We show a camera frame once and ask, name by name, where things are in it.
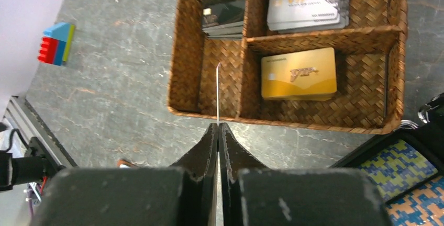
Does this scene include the brown leather card holder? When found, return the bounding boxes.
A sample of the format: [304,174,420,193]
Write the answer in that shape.
[117,159,139,168]

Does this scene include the woven wicker divided basket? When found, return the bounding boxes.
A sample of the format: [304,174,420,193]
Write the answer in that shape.
[167,0,408,134]

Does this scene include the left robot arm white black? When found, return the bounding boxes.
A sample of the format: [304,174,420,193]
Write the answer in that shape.
[1,128,78,192]

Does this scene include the black card stack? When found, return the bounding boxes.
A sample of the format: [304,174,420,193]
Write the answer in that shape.
[201,0,246,40]

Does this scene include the white card stack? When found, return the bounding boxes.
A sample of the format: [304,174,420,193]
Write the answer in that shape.
[267,0,349,34]

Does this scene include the red blue toy block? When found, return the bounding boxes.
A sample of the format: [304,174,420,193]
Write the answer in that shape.
[37,22,75,66]

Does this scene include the gold credit card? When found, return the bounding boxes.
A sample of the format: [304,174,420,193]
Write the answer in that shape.
[215,62,224,225]

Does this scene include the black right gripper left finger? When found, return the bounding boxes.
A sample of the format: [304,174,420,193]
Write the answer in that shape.
[172,123,218,225]

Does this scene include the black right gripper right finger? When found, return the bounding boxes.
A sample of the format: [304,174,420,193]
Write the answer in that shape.
[219,122,268,225]

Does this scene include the tan card box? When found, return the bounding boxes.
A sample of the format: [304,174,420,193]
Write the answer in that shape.
[261,47,338,101]

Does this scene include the black poker chip case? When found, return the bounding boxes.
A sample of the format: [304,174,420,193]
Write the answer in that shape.
[333,94,443,225]

